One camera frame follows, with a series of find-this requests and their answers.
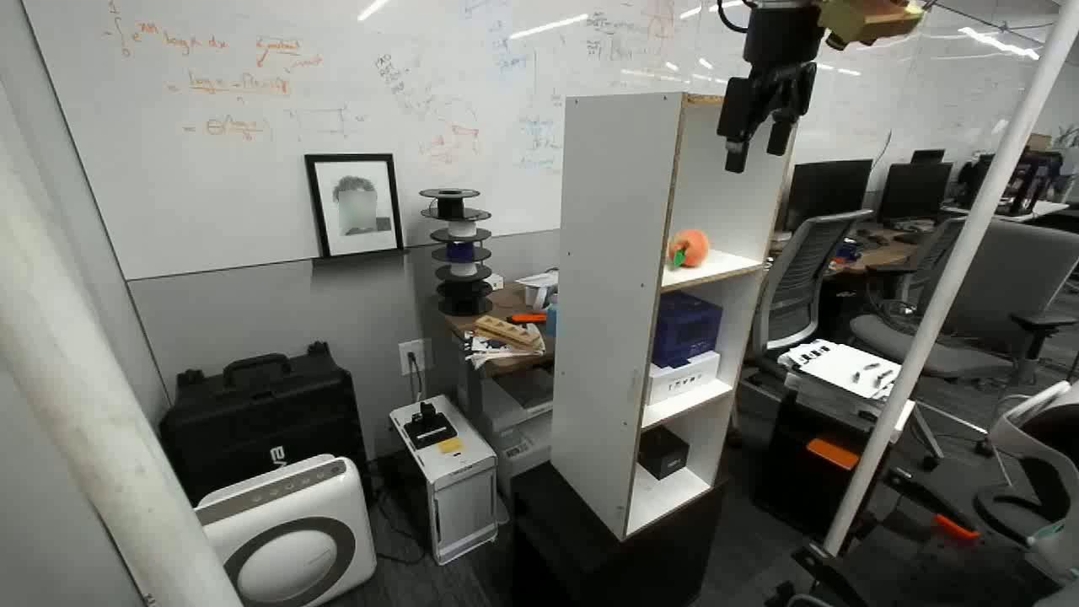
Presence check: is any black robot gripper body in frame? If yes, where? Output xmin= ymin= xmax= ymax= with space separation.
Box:
xmin=718 ymin=2 xmax=822 ymax=146

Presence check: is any peach plushie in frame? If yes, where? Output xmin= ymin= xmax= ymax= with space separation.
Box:
xmin=665 ymin=227 xmax=716 ymax=273

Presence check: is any blue box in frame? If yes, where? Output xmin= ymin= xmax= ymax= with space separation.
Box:
xmin=651 ymin=291 xmax=725 ymax=371

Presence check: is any white flat box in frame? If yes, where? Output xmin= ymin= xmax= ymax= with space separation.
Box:
xmin=643 ymin=348 xmax=725 ymax=408

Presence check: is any cluttered side table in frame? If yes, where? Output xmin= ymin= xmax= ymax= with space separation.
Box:
xmin=428 ymin=267 xmax=563 ymax=475

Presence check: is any black computer monitor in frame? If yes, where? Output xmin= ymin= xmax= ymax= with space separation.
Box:
xmin=874 ymin=159 xmax=958 ymax=227
xmin=782 ymin=156 xmax=876 ymax=234

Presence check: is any white computer tower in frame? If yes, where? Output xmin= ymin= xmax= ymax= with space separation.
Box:
xmin=384 ymin=390 xmax=501 ymax=568

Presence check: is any black framed portrait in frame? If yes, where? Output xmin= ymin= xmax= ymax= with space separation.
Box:
xmin=301 ymin=151 xmax=409 ymax=262

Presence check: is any thin white diagonal pole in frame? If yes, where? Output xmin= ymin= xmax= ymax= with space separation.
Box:
xmin=820 ymin=0 xmax=1079 ymax=558

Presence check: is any yellow wrist mount block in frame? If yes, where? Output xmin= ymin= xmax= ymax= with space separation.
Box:
xmin=816 ymin=0 xmax=930 ymax=54

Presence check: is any orange and black tool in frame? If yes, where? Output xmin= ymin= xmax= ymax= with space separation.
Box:
xmin=801 ymin=436 xmax=983 ymax=553

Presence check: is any whiteboard with writing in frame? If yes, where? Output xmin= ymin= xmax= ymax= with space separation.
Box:
xmin=19 ymin=0 xmax=1079 ymax=283

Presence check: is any stack of filament spools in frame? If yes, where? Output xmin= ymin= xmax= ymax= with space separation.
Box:
xmin=419 ymin=184 xmax=500 ymax=321

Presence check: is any black stand under shelf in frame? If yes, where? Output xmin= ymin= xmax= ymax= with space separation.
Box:
xmin=507 ymin=457 xmax=731 ymax=607

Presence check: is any white round air purifier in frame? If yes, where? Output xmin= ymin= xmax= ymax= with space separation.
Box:
xmin=192 ymin=450 xmax=380 ymax=607

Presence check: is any white wall outlet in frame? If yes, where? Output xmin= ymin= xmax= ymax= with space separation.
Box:
xmin=393 ymin=338 xmax=432 ymax=377

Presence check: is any white and black chair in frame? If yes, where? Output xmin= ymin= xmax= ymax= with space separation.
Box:
xmin=972 ymin=377 xmax=1079 ymax=575

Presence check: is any small black box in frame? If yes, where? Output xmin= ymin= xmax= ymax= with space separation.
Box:
xmin=633 ymin=420 xmax=692 ymax=481

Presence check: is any thick white pole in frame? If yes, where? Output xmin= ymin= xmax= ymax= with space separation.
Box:
xmin=0 ymin=156 xmax=246 ymax=607

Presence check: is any white panel with holes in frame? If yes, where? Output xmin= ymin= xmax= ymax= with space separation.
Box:
xmin=777 ymin=338 xmax=904 ymax=403

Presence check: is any white wooden shelf unit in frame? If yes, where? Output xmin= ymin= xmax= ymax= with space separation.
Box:
xmin=547 ymin=91 xmax=807 ymax=545

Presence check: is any black hard carrying case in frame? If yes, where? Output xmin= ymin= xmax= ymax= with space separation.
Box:
xmin=155 ymin=338 xmax=371 ymax=506

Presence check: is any grey upholstered office chair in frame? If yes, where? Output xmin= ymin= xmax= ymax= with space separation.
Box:
xmin=846 ymin=212 xmax=1079 ymax=385

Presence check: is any black device on tower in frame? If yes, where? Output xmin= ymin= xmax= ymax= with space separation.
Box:
xmin=401 ymin=398 xmax=462 ymax=450

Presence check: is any grey mesh office chair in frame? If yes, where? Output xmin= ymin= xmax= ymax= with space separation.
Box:
xmin=744 ymin=205 xmax=876 ymax=359

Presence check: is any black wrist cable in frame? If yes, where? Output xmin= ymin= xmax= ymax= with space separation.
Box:
xmin=716 ymin=0 xmax=754 ymax=38

